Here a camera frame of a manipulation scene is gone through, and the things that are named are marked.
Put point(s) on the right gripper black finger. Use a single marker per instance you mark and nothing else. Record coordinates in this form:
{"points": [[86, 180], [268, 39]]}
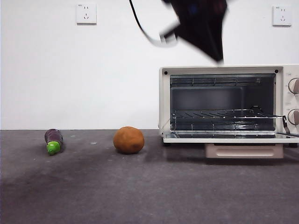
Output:
{"points": [[198, 37], [217, 35]]}

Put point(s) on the brown potato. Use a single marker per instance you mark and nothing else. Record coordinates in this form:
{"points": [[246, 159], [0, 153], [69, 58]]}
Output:
{"points": [[128, 140]]}

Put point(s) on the cream oven timer knob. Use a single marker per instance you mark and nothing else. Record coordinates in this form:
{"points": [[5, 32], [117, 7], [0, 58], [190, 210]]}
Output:
{"points": [[293, 116]]}

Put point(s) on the purple toy eggplant green stem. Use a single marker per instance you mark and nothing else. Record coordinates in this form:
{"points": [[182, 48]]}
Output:
{"points": [[54, 137]]}

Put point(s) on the cream Toshiba toaster oven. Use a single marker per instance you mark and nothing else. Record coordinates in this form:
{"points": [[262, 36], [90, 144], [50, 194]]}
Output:
{"points": [[163, 105]]}

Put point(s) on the cream oven temperature knob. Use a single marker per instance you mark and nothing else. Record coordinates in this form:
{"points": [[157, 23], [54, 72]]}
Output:
{"points": [[294, 86]]}

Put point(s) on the white wall socket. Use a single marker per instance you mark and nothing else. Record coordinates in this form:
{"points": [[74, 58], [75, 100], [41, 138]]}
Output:
{"points": [[282, 16], [86, 14]]}

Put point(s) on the oven door with glass window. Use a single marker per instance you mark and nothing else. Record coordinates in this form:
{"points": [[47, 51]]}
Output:
{"points": [[233, 140]]}

